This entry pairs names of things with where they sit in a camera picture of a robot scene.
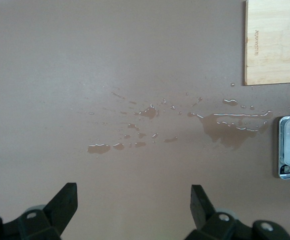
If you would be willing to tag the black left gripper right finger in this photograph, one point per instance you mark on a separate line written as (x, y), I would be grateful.
(205, 220)

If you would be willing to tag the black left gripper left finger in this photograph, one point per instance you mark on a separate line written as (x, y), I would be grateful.
(60, 210)

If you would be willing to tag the brown table cover mat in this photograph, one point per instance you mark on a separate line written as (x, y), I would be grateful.
(85, 62)

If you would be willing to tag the wooden cutting board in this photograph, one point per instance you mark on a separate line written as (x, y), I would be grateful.
(272, 50)

